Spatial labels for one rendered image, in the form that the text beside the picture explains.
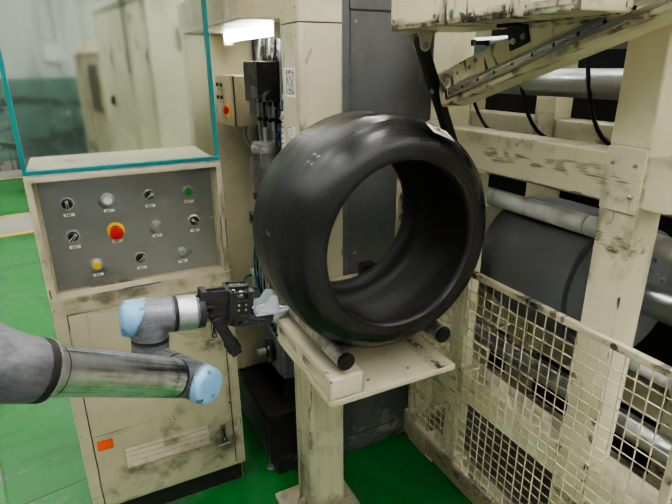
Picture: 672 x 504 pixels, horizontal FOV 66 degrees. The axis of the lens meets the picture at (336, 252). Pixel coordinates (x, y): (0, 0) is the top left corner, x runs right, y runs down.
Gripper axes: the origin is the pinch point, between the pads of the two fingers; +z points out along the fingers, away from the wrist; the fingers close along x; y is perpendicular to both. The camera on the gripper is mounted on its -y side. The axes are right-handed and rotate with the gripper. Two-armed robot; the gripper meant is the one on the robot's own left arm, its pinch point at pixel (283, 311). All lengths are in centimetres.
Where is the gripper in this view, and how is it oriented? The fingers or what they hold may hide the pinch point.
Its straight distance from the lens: 122.7
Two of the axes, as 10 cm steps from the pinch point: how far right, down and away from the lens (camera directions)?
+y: 1.0, -9.5, -2.9
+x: -4.5, -3.0, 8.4
